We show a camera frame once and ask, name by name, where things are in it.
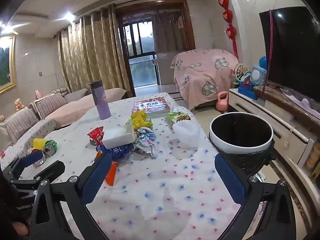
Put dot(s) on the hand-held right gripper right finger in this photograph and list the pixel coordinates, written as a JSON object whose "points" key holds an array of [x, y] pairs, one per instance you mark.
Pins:
{"points": [[230, 180]]}

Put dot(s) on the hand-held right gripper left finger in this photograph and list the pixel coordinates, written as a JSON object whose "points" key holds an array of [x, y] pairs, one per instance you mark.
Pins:
{"points": [[96, 180]]}

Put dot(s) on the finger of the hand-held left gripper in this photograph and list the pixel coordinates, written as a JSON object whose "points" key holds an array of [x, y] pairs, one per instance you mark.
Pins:
{"points": [[33, 156], [51, 167]]}

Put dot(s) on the white bin with black liner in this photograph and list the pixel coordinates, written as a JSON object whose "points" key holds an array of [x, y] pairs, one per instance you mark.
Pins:
{"points": [[240, 150]]}

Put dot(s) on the person's left hand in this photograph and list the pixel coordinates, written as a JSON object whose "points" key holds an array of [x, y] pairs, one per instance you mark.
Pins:
{"points": [[21, 227]]}

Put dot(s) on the crushed silver can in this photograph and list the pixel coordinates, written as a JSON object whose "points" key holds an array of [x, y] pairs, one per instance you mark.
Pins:
{"points": [[40, 162]]}

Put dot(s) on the orange snack wrapper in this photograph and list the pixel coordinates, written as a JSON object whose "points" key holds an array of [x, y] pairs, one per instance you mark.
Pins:
{"points": [[111, 175]]}

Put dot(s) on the crushed green can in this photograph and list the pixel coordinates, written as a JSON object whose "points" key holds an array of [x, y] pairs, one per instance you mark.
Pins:
{"points": [[50, 148]]}

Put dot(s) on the striped pink cushion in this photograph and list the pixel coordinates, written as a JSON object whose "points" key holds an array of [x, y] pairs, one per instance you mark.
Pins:
{"points": [[22, 125], [51, 105]]}

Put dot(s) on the blue crumpled snack bag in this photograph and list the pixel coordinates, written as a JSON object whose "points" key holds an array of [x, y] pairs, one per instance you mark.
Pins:
{"points": [[120, 152]]}

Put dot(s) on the red snack wrapper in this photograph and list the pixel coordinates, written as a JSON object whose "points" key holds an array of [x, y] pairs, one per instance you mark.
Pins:
{"points": [[96, 133]]}

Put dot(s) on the white foam block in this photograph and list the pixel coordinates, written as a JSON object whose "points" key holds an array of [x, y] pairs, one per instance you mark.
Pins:
{"points": [[117, 136]]}

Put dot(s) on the beige teddy bear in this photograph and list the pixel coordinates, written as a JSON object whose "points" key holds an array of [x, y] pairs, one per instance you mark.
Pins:
{"points": [[19, 104]]}

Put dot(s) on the beige sofa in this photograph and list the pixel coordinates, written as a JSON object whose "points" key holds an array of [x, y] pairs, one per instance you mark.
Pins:
{"points": [[72, 107]]}

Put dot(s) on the pink plush toy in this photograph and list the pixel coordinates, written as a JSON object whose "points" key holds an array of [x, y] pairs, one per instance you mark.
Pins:
{"points": [[38, 94]]}

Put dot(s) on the crumpled printed paper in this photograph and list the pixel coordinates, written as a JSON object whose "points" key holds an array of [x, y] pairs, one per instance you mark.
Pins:
{"points": [[146, 140]]}

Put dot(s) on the floral tablecloth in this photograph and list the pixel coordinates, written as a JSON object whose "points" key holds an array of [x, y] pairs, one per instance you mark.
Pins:
{"points": [[162, 180]]}

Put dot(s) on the white television cabinet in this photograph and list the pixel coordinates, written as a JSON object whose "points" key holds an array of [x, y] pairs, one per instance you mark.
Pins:
{"points": [[270, 120]]}

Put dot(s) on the yellow snack packet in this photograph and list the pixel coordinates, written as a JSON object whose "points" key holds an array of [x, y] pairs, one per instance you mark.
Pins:
{"points": [[138, 121]]}

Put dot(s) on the purple insulated bottle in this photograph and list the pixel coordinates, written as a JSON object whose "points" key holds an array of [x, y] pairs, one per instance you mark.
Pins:
{"points": [[102, 105]]}

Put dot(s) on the pink kettlebell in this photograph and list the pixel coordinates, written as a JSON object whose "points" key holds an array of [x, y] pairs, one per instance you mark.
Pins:
{"points": [[222, 103]]}

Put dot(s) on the green drink carton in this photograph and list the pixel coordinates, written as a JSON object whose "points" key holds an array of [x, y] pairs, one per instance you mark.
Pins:
{"points": [[150, 123]]}

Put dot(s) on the green and yellow snack box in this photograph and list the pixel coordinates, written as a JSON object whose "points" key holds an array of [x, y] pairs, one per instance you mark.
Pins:
{"points": [[177, 117]]}

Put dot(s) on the colourful picture book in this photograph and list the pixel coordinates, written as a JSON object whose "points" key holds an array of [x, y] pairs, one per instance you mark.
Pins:
{"points": [[150, 106]]}

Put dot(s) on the blue toy playset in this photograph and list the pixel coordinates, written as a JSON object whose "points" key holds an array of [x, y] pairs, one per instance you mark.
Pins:
{"points": [[246, 87]]}

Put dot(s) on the gold framed landscape painting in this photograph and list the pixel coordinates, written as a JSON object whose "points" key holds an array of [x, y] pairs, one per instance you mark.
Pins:
{"points": [[6, 65]]}

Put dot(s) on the light blue toy box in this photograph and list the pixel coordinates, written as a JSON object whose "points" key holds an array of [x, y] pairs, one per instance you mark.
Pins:
{"points": [[258, 76]]}

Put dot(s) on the toy ferris wheel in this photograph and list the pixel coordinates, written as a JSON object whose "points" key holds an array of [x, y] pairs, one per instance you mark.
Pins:
{"points": [[241, 71]]}

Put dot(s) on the golden patterned curtain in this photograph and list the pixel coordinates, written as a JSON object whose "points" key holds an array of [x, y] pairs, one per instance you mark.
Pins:
{"points": [[92, 52]]}

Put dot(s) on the blue spiky ball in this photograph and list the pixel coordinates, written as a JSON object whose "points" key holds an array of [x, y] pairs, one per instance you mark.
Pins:
{"points": [[263, 62]]}

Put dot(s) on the glass balcony door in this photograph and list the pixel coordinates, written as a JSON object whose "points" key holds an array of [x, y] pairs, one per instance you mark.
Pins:
{"points": [[142, 62]]}

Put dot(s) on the black television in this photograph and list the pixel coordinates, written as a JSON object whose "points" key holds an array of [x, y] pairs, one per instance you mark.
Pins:
{"points": [[295, 50]]}

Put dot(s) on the red hanging heart decoration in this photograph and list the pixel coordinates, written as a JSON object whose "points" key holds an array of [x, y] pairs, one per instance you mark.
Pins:
{"points": [[227, 16]]}

